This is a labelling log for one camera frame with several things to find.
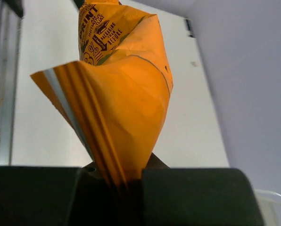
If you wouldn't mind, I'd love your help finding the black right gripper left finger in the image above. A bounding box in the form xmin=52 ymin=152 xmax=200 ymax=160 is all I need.
xmin=0 ymin=164 xmax=122 ymax=226

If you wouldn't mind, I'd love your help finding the light blue paper bag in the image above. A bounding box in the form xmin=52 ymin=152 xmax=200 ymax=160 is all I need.
xmin=254 ymin=189 xmax=281 ymax=226

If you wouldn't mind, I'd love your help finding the orange potato chips bag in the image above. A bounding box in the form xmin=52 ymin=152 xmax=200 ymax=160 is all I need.
xmin=31 ymin=0 xmax=173 ymax=185

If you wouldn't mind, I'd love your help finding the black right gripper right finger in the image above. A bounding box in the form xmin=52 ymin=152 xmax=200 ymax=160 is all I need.
xmin=129 ymin=155 xmax=265 ymax=226

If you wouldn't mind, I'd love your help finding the black label sticker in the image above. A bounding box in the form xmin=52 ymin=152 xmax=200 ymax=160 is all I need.
xmin=184 ymin=18 xmax=194 ymax=38

